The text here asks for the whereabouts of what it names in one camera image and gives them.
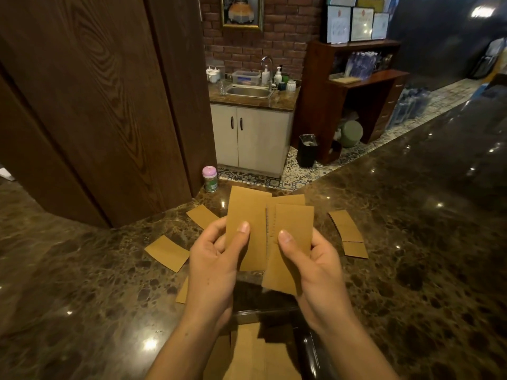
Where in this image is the person's right hand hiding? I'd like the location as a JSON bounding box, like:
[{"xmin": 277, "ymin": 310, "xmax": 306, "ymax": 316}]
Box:
[{"xmin": 277, "ymin": 227, "xmax": 357, "ymax": 333}]

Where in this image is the person's left hand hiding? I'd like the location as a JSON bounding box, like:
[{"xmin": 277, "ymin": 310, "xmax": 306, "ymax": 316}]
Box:
[{"xmin": 184, "ymin": 217, "xmax": 251, "ymax": 327}]

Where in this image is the perforated brown cardboard sheet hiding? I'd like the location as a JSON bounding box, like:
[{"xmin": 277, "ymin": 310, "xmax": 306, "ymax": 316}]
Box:
[{"xmin": 261, "ymin": 194, "xmax": 315, "ymax": 296}]

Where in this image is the plain brown cardboard sheet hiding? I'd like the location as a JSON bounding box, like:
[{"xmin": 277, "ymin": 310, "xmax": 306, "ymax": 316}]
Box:
[{"xmin": 225, "ymin": 186, "xmax": 273, "ymax": 272}]

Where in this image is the person's right forearm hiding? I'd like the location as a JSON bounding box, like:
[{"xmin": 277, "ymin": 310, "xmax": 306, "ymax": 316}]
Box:
[{"xmin": 313, "ymin": 312, "xmax": 401, "ymax": 380}]

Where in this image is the person's left forearm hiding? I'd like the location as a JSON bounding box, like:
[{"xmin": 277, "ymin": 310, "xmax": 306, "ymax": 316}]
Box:
[{"xmin": 146, "ymin": 310, "xmax": 235, "ymax": 380}]

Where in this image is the small brown cardboard piece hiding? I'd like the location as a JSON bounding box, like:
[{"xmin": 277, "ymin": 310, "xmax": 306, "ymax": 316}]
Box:
[
  {"xmin": 327, "ymin": 210, "xmax": 364, "ymax": 243},
  {"xmin": 175, "ymin": 276, "xmax": 190, "ymax": 305},
  {"xmin": 144, "ymin": 234, "xmax": 191, "ymax": 273},
  {"xmin": 342, "ymin": 241, "xmax": 369, "ymax": 259},
  {"xmin": 186, "ymin": 204, "xmax": 220, "ymax": 230}
]

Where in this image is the green jar with pink lid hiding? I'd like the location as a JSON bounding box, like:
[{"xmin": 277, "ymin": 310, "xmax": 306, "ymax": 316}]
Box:
[{"xmin": 202, "ymin": 165, "xmax": 218, "ymax": 193}]

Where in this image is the black trash bin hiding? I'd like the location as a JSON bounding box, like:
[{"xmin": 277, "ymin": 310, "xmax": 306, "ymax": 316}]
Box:
[{"xmin": 297, "ymin": 134, "xmax": 318, "ymax": 168}]

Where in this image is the white sink cabinet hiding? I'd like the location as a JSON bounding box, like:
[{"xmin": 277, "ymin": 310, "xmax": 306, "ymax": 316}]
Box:
[{"xmin": 210, "ymin": 103, "xmax": 294, "ymax": 179}]

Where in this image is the open brown cardboard box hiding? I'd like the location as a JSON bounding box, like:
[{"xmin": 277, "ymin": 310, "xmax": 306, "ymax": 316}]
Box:
[{"xmin": 203, "ymin": 321, "xmax": 302, "ymax": 380}]

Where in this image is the round green pot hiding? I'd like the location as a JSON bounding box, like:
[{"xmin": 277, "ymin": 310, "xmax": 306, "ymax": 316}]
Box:
[{"xmin": 339, "ymin": 120, "xmax": 364, "ymax": 149}]

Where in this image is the steel sink basin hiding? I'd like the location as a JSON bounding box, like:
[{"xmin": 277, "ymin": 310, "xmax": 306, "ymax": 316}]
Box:
[{"xmin": 224, "ymin": 84, "xmax": 275, "ymax": 100}]

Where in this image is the clear plastic storage box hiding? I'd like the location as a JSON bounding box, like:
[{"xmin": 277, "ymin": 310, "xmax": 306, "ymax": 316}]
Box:
[{"xmin": 231, "ymin": 70, "xmax": 262, "ymax": 86}]

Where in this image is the red-brown wooden shelf desk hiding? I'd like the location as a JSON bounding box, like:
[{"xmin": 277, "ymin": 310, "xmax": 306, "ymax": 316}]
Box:
[{"xmin": 292, "ymin": 39, "xmax": 410, "ymax": 166}]

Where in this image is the chrome faucet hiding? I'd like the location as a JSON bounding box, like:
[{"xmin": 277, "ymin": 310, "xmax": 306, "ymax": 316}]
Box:
[{"xmin": 260, "ymin": 55, "xmax": 275, "ymax": 91}]

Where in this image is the pack of water bottles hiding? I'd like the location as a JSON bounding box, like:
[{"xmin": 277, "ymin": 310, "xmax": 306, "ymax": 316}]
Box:
[
  {"xmin": 386, "ymin": 87, "xmax": 432, "ymax": 130},
  {"xmin": 344, "ymin": 51, "xmax": 379, "ymax": 79}
]

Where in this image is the dark wooden cabinet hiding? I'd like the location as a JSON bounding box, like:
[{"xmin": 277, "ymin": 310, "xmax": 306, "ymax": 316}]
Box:
[{"xmin": 0, "ymin": 0, "xmax": 218, "ymax": 229}]

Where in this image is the framed certificate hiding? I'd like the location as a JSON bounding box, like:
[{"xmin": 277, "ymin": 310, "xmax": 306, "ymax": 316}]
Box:
[
  {"xmin": 350, "ymin": 6, "xmax": 375, "ymax": 42},
  {"xmin": 372, "ymin": 12, "xmax": 390, "ymax": 41},
  {"xmin": 326, "ymin": 4, "xmax": 352, "ymax": 45}
]

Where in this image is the gold framed picture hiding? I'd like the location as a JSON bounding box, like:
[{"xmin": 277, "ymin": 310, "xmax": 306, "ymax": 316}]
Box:
[{"xmin": 220, "ymin": 0, "xmax": 265, "ymax": 32}]

